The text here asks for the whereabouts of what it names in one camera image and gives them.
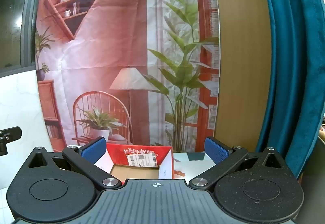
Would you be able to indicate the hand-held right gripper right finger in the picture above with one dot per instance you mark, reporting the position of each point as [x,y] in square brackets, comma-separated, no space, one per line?
[217,151]

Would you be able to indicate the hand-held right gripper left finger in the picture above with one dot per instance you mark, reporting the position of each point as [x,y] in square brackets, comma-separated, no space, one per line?
[93,149]

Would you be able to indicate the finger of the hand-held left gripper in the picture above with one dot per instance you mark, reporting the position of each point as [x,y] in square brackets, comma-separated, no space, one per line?
[11,133]

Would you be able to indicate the red strawberry print box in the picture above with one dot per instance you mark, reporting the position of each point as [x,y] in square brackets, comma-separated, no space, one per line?
[116,150]

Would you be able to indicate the cartoon bear tablecloth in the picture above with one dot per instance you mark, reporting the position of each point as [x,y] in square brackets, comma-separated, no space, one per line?
[189,163]

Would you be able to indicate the printed room scene backdrop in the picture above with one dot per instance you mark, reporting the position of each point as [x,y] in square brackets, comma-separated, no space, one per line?
[101,61]

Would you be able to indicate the wooden panel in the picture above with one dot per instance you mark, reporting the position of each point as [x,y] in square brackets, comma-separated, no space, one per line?
[241,61]

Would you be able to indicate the teal curtain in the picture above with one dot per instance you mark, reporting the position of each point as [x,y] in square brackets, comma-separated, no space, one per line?
[292,61]

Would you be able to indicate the dark glass window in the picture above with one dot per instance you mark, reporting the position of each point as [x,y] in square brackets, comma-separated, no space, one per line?
[15,10]

